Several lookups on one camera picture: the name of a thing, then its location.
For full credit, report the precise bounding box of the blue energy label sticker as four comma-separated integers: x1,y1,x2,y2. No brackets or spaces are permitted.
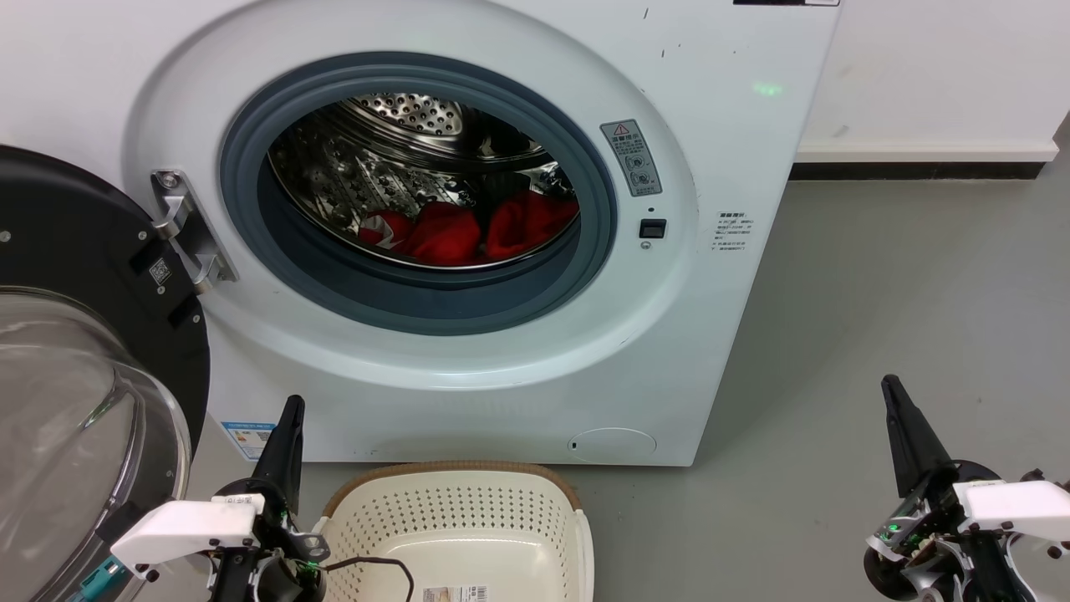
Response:
221,421,277,462

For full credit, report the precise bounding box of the stainless steel washing machine drum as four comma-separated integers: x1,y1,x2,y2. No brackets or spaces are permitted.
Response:
267,92,580,271

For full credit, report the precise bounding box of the white text sticker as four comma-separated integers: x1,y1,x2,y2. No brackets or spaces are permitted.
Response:
712,211,753,255

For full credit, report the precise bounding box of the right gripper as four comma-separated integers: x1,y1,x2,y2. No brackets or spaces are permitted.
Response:
864,375,1004,602

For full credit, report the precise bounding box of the white and dark baseboard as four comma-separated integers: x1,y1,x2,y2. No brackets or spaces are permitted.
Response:
789,139,1061,181

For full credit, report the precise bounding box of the grey warning sticker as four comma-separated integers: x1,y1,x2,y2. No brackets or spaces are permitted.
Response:
599,119,663,198

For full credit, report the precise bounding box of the round filter cover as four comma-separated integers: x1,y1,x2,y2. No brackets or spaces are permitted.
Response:
568,427,658,464

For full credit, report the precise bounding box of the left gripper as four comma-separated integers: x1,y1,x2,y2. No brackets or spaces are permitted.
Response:
209,395,331,602

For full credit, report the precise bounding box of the teal cable connector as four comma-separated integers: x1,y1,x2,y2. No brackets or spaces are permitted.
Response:
77,560,128,602

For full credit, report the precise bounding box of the red clothing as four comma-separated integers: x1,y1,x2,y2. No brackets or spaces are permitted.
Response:
359,191,580,267

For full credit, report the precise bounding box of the cream perforated laundry basket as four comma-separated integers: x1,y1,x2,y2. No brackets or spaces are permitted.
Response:
311,461,595,602

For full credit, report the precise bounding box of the metal door hinge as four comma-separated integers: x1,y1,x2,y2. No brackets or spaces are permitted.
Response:
150,169,238,293

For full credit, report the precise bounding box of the washing machine door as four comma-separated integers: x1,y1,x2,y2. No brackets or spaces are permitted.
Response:
0,145,211,602

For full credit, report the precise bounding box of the white front-load washing machine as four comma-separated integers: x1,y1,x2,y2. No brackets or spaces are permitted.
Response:
0,0,843,467

